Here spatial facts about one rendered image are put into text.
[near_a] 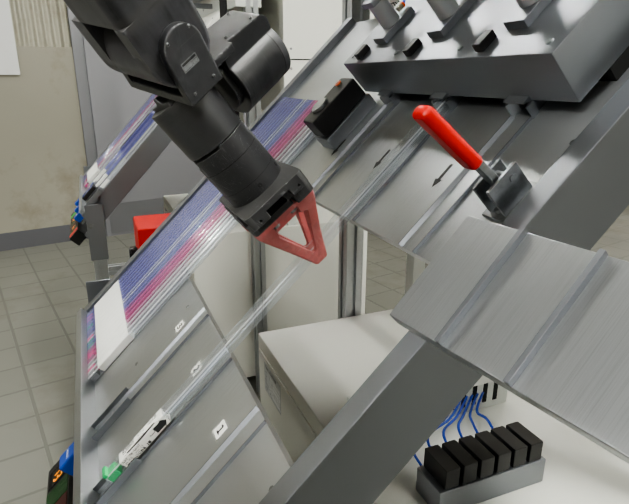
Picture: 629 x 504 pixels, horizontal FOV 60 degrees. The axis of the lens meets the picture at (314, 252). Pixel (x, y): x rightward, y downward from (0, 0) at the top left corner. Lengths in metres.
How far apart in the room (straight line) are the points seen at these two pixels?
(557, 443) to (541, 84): 0.56
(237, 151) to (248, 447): 0.24
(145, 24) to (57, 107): 3.71
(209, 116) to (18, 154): 3.66
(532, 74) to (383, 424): 0.28
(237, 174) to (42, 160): 3.67
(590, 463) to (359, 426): 0.54
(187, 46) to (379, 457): 0.32
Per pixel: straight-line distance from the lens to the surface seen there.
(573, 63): 0.45
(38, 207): 4.16
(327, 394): 0.92
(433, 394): 0.39
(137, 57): 0.41
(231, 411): 0.50
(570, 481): 0.82
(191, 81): 0.43
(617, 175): 0.43
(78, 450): 0.67
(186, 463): 0.52
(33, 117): 4.09
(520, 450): 0.75
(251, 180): 0.47
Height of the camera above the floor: 1.11
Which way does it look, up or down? 18 degrees down
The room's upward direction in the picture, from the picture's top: straight up
